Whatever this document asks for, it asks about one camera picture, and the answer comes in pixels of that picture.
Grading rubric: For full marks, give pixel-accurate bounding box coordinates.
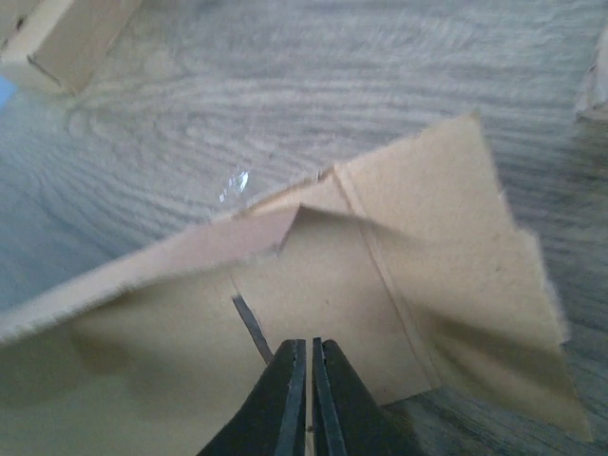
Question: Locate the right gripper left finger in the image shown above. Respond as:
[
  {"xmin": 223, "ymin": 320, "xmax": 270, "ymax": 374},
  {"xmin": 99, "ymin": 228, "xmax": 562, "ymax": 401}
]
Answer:
[{"xmin": 199, "ymin": 339, "xmax": 307, "ymax": 456}]

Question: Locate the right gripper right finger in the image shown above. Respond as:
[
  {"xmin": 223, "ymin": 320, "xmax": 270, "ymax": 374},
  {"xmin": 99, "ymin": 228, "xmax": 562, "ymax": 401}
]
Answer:
[{"xmin": 313, "ymin": 337, "xmax": 424, "ymax": 455}]

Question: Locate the cardboard box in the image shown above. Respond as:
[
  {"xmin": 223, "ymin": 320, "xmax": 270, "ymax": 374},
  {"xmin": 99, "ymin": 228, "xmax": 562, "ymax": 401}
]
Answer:
[
  {"xmin": 1, "ymin": 0, "xmax": 142, "ymax": 94},
  {"xmin": 1, "ymin": 114, "xmax": 591, "ymax": 455}
]

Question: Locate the stack of flat cardboard blanks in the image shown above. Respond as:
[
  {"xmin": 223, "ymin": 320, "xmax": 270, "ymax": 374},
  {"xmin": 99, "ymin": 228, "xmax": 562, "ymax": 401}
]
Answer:
[{"xmin": 575, "ymin": 27, "xmax": 607, "ymax": 124}]

